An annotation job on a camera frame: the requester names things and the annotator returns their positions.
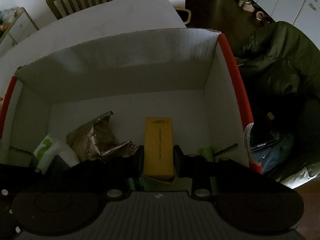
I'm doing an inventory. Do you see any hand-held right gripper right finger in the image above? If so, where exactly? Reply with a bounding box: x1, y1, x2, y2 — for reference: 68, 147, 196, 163
174, 145, 288, 201

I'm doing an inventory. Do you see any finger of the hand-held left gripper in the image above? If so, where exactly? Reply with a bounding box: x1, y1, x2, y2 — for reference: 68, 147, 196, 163
0, 164, 38, 240

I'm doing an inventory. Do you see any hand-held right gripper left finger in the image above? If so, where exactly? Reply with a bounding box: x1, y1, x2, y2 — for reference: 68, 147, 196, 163
32, 145, 145, 201

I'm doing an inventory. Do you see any yellow carton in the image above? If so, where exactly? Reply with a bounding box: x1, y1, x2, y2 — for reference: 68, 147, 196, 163
143, 117, 175, 184

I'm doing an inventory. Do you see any light green roll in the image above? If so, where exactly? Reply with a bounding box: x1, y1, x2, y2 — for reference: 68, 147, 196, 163
198, 147, 221, 196

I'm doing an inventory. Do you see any silver snack packet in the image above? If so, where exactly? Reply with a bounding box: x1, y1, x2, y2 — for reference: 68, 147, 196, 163
66, 111, 139, 163

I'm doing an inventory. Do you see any white green packet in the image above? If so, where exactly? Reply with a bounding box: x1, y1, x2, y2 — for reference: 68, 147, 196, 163
33, 134, 80, 174

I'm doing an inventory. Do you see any red cardboard box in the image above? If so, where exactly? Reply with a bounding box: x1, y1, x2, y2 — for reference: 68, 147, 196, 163
0, 28, 263, 180

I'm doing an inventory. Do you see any blue garment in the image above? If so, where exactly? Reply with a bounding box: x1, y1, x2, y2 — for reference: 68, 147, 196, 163
251, 132, 294, 173

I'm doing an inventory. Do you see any green padded jacket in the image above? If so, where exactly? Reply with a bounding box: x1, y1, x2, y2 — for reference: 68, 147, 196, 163
234, 21, 320, 190

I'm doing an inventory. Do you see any yellow chair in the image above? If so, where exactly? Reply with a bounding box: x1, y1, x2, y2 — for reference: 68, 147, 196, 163
175, 7, 192, 26

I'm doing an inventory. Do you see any low white wooden cabinet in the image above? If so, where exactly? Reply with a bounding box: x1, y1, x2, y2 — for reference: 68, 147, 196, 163
0, 7, 39, 53

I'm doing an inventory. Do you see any pink bowl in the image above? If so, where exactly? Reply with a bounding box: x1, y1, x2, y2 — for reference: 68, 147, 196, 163
255, 11, 271, 23

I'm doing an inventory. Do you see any pair of light shoes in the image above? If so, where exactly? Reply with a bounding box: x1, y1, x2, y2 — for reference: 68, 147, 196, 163
238, 0, 253, 12

